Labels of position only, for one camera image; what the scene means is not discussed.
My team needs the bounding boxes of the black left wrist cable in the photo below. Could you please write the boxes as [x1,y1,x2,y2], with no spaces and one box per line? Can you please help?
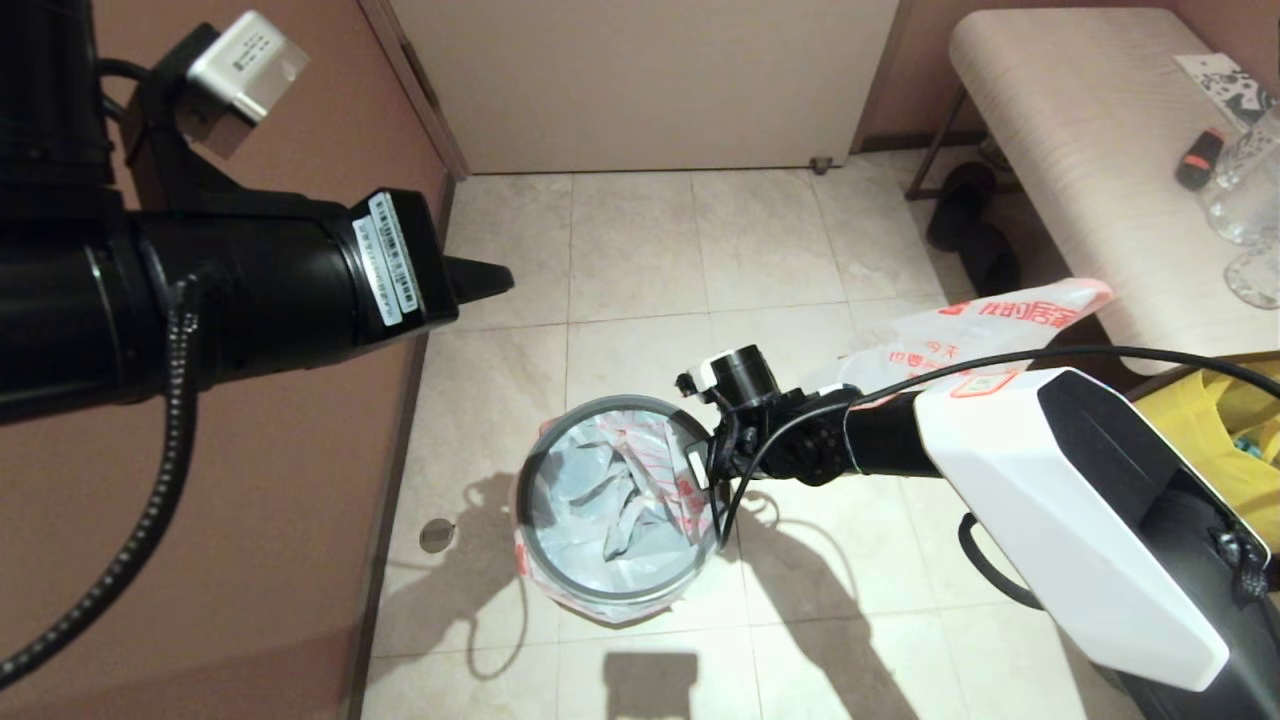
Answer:
[0,280,201,691]

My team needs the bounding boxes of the light wood bench metal legs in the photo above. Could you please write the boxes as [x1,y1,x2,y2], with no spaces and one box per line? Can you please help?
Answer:
[905,6,1280,376]

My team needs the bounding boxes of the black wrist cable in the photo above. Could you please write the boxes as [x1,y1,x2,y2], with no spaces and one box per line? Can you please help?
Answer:
[0,280,201,691]
[712,345,1280,551]

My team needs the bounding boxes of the tall clear glass vessel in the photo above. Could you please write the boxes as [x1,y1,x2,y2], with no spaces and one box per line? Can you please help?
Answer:
[1203,152,1280,246]

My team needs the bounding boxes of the pale door panel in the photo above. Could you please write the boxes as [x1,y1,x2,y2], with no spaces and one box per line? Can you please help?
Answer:
[390,0,901,173]

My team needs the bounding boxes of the short clear glass vessel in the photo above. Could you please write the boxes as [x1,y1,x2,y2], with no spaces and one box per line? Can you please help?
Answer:
[1224,240,1280,310]

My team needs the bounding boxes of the brown door frame post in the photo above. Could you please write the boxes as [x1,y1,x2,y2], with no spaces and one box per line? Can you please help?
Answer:
[850,0,913,154]
[360,0,472,181]

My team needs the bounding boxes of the spare white red plastic bag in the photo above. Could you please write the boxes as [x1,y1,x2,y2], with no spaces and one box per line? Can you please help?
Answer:
[800,277,1114,401]

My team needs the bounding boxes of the printed paper leaflet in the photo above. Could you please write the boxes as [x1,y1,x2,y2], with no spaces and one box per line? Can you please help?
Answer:
[1174,52,1276,129]

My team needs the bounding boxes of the black and red marker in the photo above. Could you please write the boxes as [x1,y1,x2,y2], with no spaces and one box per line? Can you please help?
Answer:
[1176,127,1229,192]

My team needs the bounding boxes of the grey bin rim ring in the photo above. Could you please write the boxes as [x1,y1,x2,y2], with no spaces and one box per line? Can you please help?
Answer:
[515,394,723,608]

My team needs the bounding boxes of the black elbow cable loop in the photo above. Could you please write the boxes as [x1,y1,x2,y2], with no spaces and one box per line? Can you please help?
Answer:
[957,512,1046,611]

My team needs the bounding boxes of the white and red plastic bag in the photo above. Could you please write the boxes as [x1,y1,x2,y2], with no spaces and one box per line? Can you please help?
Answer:
[512,398,723,629]

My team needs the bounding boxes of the yellow fabric bag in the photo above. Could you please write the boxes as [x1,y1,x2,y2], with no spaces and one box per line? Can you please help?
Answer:
[1130,360,1280,553]

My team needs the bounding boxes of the black slipper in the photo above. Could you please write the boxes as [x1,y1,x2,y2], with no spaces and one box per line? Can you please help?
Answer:
[960,224,1025,296]
[926,162,997,253]

